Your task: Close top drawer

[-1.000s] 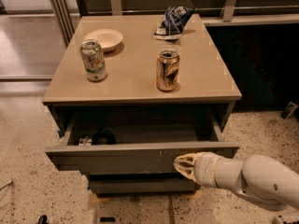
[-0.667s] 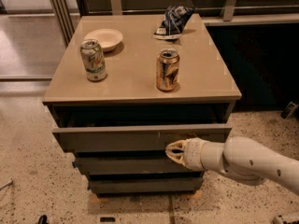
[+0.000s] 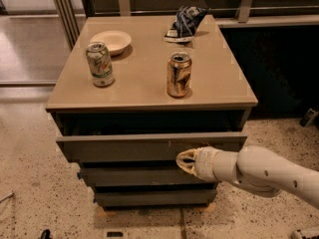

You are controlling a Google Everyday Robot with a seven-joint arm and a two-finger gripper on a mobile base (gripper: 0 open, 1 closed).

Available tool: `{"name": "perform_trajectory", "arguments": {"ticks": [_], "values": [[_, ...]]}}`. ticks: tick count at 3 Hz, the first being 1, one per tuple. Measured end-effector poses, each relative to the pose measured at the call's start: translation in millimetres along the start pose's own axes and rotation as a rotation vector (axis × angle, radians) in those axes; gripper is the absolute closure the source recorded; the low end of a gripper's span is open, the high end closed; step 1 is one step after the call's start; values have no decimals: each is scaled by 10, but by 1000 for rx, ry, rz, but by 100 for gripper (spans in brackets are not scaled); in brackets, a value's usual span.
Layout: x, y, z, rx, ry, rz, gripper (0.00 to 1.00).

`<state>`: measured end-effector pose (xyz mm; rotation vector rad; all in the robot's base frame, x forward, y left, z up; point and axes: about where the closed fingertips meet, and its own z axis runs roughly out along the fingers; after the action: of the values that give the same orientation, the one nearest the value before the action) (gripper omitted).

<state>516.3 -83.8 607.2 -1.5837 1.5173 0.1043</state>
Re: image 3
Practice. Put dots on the floor outlet plate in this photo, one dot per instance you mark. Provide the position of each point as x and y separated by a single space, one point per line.
116 234

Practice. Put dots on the dark object on floor right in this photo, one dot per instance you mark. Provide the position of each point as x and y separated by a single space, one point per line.
309 117

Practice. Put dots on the orange black soda can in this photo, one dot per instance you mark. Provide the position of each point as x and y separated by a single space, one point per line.
178 74

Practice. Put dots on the white object floor bottom right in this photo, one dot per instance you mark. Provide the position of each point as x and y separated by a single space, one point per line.
306 233

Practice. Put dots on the grey bottom drawer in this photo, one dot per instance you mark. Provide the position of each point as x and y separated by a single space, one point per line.
155 198

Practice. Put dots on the metal rod floor left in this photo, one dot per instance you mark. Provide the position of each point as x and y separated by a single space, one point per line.
8 196

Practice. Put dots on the blue white sneaker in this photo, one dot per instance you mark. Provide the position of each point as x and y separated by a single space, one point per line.
185 24

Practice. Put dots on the grey drawer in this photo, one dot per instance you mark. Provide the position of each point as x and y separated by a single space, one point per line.
155 198
143 147
138 176

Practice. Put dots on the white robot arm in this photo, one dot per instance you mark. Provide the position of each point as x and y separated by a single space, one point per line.
254 169

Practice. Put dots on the white bowl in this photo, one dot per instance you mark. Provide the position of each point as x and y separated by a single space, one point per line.
115 41

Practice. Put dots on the grey drawer cabinet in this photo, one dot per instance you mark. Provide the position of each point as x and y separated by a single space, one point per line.
220 98

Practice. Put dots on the green white soda can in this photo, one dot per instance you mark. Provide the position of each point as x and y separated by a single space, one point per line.
100 65

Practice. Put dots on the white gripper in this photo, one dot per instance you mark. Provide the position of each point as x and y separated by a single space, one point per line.
206 162

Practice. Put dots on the grey top drawer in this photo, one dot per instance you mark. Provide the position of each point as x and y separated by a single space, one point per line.
143 147

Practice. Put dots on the black object floor bottom left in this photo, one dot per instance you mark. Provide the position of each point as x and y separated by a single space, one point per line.
46 234

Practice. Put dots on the grey middle drawer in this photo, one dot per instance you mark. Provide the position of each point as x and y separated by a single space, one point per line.
138 176

